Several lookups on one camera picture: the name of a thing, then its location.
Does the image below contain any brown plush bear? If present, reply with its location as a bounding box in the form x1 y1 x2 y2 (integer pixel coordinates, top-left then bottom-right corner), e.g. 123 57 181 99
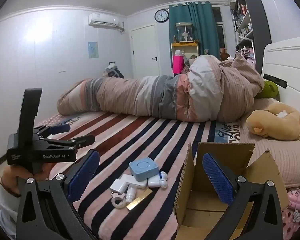
220 47 231 61

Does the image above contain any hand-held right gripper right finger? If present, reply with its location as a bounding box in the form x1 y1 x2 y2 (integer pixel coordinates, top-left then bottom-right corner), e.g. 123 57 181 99
202 152 283 240

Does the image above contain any light blue square box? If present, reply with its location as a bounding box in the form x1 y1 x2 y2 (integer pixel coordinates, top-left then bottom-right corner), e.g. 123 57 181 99
129 158 158 182

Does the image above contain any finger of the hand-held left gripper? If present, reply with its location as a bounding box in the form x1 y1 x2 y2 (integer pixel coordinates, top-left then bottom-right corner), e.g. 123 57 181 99
34 124 71 139
44 134 96 147

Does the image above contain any small white bottle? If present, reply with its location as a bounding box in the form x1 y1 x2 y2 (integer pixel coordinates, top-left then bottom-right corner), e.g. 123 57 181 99
126 187 137 202

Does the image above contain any white door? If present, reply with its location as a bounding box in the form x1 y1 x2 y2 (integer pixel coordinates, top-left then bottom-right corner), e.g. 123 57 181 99
130 24 162 79

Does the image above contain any dark backpack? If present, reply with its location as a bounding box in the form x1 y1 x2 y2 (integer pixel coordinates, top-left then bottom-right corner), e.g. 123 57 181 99
102 61 125 79

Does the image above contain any pink cat print pillow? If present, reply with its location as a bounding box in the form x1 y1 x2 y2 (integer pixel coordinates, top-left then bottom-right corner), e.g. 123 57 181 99
281 185 300 240

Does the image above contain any white power adapter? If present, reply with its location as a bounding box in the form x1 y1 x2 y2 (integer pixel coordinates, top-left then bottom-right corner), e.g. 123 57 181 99
109 179 128 193

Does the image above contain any gold metal ruler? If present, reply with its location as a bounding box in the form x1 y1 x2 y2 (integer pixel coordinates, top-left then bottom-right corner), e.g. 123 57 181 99
126 189 153 211

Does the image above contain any brown cardboard box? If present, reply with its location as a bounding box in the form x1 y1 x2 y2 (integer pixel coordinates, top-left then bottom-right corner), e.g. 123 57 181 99
174 142 290 240

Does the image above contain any window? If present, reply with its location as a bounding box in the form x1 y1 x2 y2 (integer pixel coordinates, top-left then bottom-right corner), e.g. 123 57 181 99
211 6 227 53

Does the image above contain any striped blanket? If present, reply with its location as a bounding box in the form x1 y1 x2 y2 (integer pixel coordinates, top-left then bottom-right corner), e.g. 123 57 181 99
34 111 243 240

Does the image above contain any dark bookshelf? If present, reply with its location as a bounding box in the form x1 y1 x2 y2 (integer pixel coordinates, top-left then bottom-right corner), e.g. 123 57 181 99
230 0 272 63

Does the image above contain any white bed headboard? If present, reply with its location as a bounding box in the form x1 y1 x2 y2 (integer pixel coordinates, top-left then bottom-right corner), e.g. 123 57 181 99
255 35 300 140

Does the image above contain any person's left hand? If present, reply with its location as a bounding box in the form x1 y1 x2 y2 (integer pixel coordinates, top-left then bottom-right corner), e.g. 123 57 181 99
1 163 51 197

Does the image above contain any green plush toy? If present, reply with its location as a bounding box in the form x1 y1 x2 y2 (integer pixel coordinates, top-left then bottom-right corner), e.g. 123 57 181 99
254 80 280 99

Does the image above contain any clear tape roll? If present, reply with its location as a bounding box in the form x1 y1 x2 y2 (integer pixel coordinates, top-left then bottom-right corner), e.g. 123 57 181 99
111 192 127 208

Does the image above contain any teal curtain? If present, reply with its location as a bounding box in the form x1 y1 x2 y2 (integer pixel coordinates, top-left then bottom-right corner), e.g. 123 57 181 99
169 1 220 61

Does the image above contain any glass display case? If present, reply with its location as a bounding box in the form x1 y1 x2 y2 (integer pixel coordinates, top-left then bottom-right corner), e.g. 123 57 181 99
175 22 193 43

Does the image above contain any white case with blue strap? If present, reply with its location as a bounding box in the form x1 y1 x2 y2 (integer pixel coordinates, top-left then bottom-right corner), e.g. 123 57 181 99
147 171 168 188

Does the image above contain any round wall clock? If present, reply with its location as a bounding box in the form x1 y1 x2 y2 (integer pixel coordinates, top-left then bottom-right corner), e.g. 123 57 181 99
154 9 170 23

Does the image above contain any white rectangular box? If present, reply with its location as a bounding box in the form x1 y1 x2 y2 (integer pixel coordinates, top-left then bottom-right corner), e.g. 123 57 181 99
120 174 148 188

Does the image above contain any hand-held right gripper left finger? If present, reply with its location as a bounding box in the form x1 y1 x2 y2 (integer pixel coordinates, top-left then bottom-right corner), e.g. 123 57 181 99
16 149 100 240

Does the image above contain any white air conditioner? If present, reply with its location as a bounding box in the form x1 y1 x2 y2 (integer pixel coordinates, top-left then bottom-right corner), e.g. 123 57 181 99
88 12 119 27

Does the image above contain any rolled pink grey duvet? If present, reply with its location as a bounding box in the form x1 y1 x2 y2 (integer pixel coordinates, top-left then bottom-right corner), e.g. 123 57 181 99
57 54 265 122

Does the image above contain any yellow cabinet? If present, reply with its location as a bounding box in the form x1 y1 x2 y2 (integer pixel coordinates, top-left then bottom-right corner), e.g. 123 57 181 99
171 42 199 68

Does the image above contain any light blue wall poster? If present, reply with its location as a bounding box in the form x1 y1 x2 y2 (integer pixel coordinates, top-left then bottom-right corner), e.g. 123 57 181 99
88 41 99 59

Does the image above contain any tan plush toy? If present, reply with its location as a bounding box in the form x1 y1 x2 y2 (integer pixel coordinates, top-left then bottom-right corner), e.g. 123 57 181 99
245 102 300 141

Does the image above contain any pink gift bag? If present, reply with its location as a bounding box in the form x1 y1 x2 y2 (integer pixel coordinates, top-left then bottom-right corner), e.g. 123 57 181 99
172 55 185 74

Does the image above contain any person's left forearm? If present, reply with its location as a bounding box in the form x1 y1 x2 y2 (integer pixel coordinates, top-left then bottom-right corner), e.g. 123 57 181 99
0 187 20 240

